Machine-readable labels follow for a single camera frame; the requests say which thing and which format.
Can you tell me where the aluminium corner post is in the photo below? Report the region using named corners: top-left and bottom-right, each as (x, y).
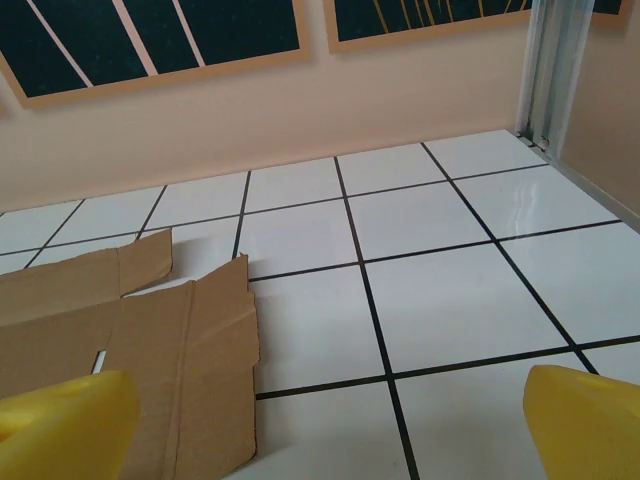
top-left (514, 0), bottom-right (599, 151)

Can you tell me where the brown cardboard box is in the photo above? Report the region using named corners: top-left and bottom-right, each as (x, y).
top-left (0, 227), bottom-right (262, 480)

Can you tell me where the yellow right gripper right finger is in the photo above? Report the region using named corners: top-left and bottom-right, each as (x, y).
top-left (522, 364), bottom-right (640, 480)

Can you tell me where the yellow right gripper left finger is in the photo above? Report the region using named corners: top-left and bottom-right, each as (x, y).
top-left (0, 369), bottom-right (141, 480)

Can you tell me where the aluminium side rail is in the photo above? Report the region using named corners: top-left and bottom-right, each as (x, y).
top-left (514, 128), bottom-right (640, 224)

